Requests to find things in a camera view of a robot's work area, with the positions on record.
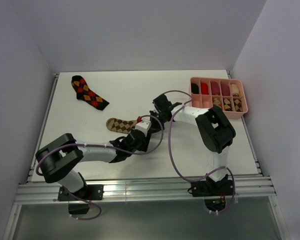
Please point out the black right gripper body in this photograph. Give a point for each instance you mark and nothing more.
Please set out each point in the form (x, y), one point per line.
(158, 115)

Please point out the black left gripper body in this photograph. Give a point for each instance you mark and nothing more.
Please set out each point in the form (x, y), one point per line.
(143, 145)

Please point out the beige orange brown argyle sock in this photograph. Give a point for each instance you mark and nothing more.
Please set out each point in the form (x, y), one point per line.
(217, 102)

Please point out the black red yellow argyle sock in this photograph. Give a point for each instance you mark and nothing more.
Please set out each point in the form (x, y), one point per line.
(85, 94)

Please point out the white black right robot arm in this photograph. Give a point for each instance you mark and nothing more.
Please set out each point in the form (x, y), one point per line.
(216, 131)

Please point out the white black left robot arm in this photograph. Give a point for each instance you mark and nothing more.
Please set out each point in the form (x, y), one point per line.
(58, 159)

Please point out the black rolled sock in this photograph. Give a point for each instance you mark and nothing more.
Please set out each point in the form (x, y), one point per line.
(194, 89)

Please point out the red rolled sock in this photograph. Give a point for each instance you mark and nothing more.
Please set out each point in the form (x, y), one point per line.
(204, 88)

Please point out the dark pink rolled sock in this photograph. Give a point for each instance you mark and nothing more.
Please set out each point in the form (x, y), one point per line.
(215, 89)

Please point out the magenta rolled sock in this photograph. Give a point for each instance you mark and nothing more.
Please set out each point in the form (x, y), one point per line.
(225, 89)

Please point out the brown yellow argyle rolled sock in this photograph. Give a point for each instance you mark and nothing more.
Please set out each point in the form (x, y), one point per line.
(227, 104)

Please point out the pink divided organizer tray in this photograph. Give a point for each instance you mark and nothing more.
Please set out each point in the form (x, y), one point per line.
(206, 101)

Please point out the brown cream argyle rolled sock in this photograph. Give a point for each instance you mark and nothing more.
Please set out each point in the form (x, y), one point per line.
(238, 105)

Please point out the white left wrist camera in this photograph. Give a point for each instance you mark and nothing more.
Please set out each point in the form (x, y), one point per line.
(143, 126)

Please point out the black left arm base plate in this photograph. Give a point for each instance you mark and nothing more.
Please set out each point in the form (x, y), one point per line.
(89, 192)

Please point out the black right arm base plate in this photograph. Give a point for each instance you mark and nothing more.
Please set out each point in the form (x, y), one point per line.
(209, 188)

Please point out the black box under rail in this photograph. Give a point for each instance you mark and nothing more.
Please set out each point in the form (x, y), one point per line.
(78, 208)

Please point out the aluminium table edge rail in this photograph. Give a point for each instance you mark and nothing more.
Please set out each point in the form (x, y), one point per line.
(42, 129)

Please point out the aluminium front mounting rail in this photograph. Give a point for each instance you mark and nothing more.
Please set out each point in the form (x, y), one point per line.
(139, 190)

